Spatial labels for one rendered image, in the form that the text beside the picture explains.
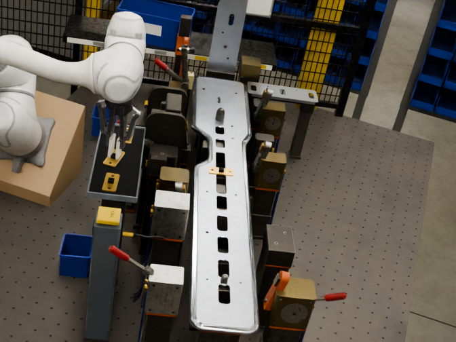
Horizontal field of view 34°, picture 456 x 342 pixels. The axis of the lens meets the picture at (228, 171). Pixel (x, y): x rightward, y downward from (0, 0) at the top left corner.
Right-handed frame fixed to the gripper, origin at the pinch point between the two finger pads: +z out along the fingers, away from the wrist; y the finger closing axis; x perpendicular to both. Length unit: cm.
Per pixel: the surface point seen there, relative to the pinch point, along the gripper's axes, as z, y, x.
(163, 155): 10.3, 10.2, 17.6
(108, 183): 4.0, 3.2, -12.5
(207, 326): 20, 42, -37
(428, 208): 120, 124, 198
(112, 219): 4.2, 10.1, -26.2
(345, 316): 50, 80, 14
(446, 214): 120, 134, 198
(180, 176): 12.3, 17.9, 11.6
